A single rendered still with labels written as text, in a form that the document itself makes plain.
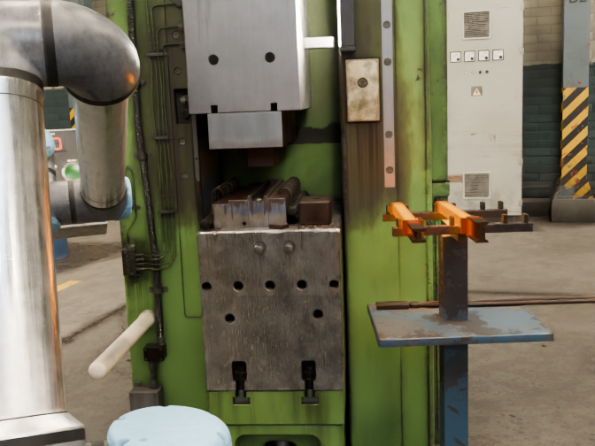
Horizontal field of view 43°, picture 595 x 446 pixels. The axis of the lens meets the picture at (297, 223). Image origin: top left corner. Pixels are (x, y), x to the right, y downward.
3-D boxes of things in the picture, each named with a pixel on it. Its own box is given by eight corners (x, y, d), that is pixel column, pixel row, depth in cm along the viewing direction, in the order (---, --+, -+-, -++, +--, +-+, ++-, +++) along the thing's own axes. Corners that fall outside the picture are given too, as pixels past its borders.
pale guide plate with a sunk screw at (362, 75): (380, 120, 210) (378, 57, 207) (347, 121, 210) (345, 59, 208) (379, 120, 212) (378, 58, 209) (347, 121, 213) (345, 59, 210)
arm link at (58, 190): (71, 219, 150) (66, 163, 154) (9, 224, 147) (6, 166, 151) (73, 235, 159) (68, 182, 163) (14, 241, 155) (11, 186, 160)
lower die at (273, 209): (286, 226, 205) (285, 195, 203) (213, 227, 206) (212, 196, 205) (299, 203, 246) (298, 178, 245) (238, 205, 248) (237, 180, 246)
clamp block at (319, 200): (330, 225, 204) (330, 201, 203) (299, 226, 204) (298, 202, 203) (332, 218, 215) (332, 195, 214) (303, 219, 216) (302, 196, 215)
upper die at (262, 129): (282, 147, 201) (282, 111, 200) (209, 149, 203) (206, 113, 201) (297, 138, 242) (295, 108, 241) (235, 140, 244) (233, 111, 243)
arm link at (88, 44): (138, -19, 104) (127, 181, 166) (43, -19, 101) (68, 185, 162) (147, 54, 101) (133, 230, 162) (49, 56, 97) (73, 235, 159)
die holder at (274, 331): (343, 390, 205) (339, 228, 197) (206, 391, 208) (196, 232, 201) (348, 327, 260) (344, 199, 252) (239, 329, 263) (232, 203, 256)
